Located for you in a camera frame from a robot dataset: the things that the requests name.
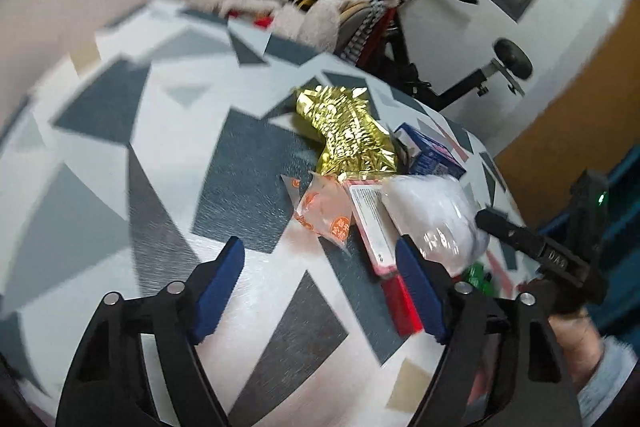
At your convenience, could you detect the white plastic bag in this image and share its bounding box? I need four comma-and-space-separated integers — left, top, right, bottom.
382, 174, 488, 279

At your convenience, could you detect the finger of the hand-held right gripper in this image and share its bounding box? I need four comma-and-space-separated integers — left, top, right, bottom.
475, 208, 538, 258

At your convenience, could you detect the blue carton box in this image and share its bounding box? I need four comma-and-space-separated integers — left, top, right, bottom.
392, 123, 468, 180

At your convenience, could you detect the blue curtain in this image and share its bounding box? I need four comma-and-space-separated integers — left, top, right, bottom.
530, 147, 640, 348

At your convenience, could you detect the person's right forearm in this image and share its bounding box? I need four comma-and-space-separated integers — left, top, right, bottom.
575, 336, 638, 427

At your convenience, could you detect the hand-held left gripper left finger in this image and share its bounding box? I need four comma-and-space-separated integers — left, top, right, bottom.
57, 236, 246, 427

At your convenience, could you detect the gold foil wrapper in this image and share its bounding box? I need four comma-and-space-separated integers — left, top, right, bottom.
292, 84, 401, 182

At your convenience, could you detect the red blister pack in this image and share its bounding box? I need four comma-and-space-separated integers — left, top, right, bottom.
342, 179, 426, 338

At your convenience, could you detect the geometric patterned tablecloth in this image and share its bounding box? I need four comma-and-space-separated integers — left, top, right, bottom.
0, 0, 531, 427

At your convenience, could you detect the black exercise bike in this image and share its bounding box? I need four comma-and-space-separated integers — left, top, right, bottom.
345, 0, 533, 112

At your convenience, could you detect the orange print plastic bag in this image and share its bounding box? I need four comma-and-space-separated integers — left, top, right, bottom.
281, 172, 357, 258

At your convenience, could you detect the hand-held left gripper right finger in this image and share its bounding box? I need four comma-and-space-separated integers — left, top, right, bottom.
395, 234, 583, 427

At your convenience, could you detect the person's right hand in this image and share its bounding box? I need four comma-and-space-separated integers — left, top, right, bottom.
547, 311, 607, 389

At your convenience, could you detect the green wrapper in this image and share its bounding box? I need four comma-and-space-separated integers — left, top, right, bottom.
462, 261, 501, 299

